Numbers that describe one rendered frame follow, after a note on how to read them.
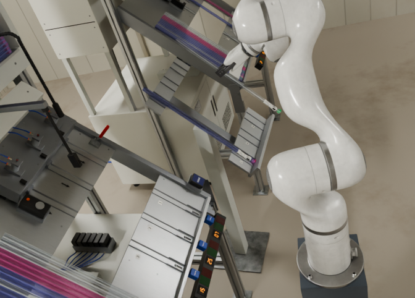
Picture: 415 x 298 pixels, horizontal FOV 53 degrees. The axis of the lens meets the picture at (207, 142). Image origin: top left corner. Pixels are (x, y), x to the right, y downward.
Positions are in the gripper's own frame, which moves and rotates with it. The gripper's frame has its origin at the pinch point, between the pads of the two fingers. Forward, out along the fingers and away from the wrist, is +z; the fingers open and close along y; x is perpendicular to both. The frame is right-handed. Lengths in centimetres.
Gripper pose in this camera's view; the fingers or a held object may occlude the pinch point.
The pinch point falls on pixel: (222, 70)
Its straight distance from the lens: 168.5
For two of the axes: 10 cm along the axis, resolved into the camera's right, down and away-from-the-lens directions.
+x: 7.3, 6.3, 2.7
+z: -6.3, 4.4, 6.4
